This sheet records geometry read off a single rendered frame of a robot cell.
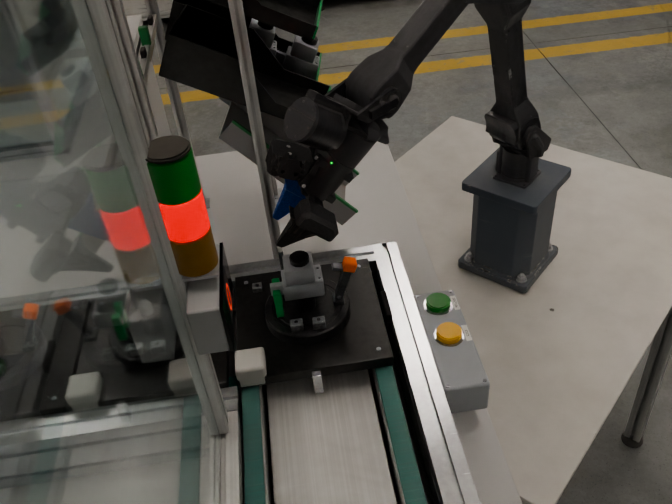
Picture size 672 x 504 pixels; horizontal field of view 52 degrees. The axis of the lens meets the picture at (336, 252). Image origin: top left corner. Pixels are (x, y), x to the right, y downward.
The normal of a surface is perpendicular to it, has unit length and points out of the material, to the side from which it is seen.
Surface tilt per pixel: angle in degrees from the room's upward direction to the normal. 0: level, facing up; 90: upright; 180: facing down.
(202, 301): 0
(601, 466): 0
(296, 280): 90
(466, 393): 90
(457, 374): 0
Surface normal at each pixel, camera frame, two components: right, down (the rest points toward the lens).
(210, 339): 0.13, 0.62
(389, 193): -0.07, -0.77
